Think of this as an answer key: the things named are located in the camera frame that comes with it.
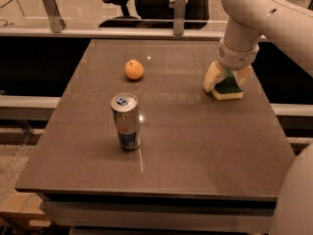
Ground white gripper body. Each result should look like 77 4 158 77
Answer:
216 39 259 71

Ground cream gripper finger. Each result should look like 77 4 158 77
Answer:
234 66 252 87
203 61 227 93

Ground green and yellow sponge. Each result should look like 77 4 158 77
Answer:
211 71 244 101

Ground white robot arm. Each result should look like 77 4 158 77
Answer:
216 0 313 235

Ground red bull can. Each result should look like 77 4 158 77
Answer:
111 93 141 150

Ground orange fruit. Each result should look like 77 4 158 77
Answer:
125 60 144 80

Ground black office chair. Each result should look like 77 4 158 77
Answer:
100 0 209 29

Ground cardboard box under table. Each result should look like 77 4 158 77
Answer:
0 192 52 235

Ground middle metal bracket post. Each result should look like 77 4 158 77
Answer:
173 0 186 36

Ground metal bracket post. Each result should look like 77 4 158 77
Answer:
42 0 66 33
173 0 186 36

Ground left metal bracket post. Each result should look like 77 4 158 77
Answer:
42 0 66 33

